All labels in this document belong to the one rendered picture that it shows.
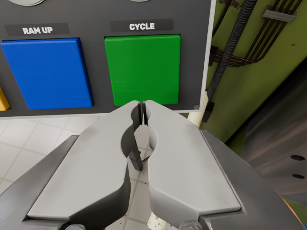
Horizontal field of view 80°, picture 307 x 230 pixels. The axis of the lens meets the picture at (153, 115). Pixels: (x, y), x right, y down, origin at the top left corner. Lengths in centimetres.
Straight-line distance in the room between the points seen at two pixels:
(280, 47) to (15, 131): 153
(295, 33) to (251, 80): 16
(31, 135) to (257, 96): 136
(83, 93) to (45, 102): 5
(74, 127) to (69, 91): 118
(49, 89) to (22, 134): 134
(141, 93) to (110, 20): 8
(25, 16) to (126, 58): 10
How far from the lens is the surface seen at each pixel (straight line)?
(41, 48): 22
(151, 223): 52
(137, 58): 19
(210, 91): 63
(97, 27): 20
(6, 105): 27
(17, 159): 150
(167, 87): 21
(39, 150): 144
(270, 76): 59
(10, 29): 24
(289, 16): 47
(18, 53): 23
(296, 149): 48
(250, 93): 65
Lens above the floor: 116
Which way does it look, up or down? 61 degrees down
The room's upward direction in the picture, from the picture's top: 2 degrees counter-clockwise
